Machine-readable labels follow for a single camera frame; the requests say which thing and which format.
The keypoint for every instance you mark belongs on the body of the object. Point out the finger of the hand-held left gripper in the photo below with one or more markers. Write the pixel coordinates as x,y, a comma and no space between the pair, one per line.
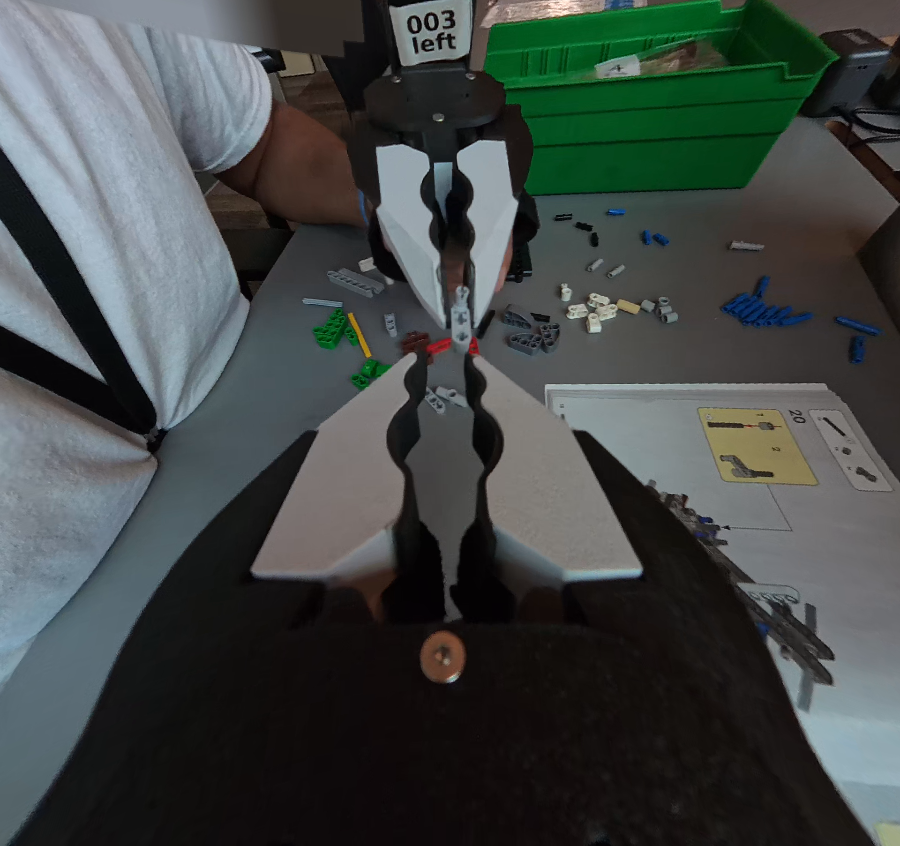
404,220
496,213

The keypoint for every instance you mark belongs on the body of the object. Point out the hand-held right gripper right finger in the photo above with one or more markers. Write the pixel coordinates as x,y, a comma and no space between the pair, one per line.
562,501

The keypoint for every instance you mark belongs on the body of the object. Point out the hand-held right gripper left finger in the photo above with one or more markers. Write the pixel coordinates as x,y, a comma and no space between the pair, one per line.
330,501

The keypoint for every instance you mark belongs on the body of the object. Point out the small light grey lego piece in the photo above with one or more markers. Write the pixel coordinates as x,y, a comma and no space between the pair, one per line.
461,319

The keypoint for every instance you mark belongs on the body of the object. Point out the person's left forearm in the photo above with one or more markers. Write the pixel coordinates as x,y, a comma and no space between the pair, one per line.
309,164

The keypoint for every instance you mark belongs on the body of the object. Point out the open lego instruction booklet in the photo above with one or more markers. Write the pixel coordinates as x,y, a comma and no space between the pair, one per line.
633,431

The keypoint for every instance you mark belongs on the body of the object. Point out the dark grey lego connector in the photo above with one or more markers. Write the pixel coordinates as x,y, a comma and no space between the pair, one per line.
390,324

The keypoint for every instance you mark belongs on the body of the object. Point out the pale grey lego axle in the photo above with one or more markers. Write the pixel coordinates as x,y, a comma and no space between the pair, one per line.
322,302

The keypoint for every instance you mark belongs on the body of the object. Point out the yellow lego axle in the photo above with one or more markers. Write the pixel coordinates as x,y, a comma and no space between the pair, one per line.
360,334

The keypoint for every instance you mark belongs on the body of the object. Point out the red lego piece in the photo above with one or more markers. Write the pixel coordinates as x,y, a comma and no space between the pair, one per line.
439,347

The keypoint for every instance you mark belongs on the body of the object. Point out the light grey thin lego beam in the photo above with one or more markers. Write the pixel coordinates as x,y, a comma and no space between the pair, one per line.
434,402

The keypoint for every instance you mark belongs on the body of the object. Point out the light grey double lego connector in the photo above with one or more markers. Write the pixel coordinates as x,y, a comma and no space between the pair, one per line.
453,396

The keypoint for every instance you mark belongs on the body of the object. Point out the tan lego connector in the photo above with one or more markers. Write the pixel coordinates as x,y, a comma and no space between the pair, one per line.
628,306

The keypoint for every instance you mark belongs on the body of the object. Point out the clear bag of lego parts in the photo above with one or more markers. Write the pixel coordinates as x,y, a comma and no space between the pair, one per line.
668,58

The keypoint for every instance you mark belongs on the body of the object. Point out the white lego pin connector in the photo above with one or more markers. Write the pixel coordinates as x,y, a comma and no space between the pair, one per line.
747,245

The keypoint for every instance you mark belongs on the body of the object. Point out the pile of blue lego pins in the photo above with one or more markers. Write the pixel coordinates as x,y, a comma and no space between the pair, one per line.
763,308

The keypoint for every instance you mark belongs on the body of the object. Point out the person's left hand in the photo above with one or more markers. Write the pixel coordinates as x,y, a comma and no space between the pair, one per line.
385,255

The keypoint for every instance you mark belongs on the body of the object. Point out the green plastic bin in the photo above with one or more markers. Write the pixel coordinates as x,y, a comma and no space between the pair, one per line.
633,136

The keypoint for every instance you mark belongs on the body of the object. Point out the clear plastic bag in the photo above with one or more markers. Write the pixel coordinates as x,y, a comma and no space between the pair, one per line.
562,2

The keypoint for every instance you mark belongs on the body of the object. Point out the person in white shirt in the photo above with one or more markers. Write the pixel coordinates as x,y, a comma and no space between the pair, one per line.
91,227

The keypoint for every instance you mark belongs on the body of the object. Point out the black power adapter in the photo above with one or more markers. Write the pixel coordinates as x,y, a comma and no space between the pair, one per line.
847,72

